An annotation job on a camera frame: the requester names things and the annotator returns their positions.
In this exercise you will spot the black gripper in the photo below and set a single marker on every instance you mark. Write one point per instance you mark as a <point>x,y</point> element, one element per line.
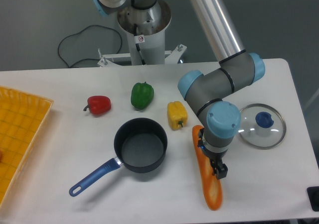
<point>220,170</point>

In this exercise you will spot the long orange bread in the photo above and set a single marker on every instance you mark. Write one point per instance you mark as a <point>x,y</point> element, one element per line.
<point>211,187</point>

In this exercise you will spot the yellow bell pepper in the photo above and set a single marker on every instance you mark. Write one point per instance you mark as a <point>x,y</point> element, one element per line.
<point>176,115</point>

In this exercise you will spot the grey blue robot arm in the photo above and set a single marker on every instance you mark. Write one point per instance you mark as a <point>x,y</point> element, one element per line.
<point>205,93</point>

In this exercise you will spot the glass lid blue knob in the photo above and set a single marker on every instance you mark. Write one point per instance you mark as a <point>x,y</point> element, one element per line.
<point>262,126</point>

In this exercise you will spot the green bell pepper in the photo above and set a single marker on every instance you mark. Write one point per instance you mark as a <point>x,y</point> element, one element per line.
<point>142,95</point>

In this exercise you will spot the black device table corner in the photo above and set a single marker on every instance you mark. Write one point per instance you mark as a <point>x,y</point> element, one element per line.
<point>313,194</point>

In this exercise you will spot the red bell pepper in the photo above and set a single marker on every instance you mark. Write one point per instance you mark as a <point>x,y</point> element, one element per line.
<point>98,105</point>

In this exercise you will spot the yellow woven basket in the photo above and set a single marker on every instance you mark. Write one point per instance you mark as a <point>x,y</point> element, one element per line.
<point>21,117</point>

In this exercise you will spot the dark saucepan blue handle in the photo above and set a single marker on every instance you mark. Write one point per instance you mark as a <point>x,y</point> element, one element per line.
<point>140,145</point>

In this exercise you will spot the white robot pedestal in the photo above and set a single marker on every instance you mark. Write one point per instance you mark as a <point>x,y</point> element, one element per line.
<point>145,31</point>

